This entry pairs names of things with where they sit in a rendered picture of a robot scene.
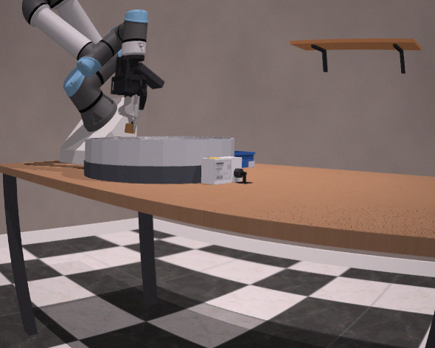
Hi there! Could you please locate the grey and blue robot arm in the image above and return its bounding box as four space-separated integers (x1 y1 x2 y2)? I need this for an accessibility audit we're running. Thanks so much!
22 0 148 132

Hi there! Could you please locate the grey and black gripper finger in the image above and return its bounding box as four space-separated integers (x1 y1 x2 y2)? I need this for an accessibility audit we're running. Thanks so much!
124 84 147 131
118 94 134 124

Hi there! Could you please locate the blue open crate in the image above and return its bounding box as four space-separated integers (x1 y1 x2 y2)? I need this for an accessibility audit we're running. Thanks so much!
234 151 255 168

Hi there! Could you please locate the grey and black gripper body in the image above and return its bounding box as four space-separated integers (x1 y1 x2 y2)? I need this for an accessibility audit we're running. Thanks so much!
111 55 147 96

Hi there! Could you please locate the bronze bushing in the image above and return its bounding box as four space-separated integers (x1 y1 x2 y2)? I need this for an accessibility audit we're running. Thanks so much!
125 123 135 133

